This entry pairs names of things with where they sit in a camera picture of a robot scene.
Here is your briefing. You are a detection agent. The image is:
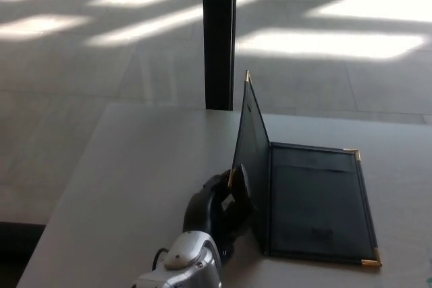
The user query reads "black vertical pillar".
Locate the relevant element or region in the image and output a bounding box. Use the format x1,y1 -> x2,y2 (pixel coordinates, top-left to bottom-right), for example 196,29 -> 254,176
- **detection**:
201,0 -> 238,111

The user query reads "dark diary with gold corners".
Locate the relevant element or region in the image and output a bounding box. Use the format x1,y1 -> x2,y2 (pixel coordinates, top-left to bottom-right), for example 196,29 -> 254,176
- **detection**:
227,70 -> 383,267

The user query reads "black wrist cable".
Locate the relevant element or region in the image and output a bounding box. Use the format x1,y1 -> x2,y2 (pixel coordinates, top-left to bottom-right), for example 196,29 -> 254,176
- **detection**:
152,248 -> 170,268

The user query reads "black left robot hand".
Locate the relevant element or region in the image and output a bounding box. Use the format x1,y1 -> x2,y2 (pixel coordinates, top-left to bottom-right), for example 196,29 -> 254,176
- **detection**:
182,163 -> 252,264

